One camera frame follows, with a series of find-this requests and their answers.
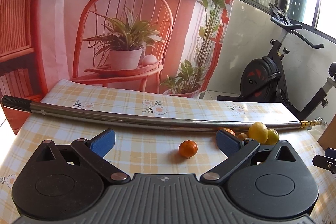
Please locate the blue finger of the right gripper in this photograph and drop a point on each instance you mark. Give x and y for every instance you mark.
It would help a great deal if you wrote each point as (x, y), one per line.
(327, 162)

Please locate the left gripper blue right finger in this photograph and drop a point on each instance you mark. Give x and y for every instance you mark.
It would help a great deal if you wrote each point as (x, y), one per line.
(239, 155)

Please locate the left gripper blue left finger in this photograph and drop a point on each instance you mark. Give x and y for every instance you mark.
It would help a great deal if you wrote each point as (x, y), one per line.
(91, 154)

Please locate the orange tangerine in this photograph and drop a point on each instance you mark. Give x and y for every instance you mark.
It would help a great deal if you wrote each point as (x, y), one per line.
(228, 130)
(188, 149)

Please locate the yellow lemon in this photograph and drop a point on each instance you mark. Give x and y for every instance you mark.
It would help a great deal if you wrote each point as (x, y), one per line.
(259, 132)

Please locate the green yellow apple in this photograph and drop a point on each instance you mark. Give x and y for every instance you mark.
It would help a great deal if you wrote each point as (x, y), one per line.
(273, 137)

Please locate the orange tangerine front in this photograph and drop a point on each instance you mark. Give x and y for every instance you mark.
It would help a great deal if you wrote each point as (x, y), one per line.
(188, 149)

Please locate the wooden board right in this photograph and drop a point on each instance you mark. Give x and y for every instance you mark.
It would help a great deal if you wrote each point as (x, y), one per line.
(328, 138)

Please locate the plaid floral tablecloth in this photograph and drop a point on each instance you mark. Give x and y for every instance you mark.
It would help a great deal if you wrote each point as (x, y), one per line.
(153, 151)

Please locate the black exercise bike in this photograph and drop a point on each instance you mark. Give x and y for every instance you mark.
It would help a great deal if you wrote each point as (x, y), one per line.
(263, 80)

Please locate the steel telescopic pole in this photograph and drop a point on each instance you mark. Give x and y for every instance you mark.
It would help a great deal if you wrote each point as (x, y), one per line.
(115, 119)

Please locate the printed room backdrop cloth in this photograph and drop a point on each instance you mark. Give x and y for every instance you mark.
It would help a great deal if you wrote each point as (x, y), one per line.
(158, 46)

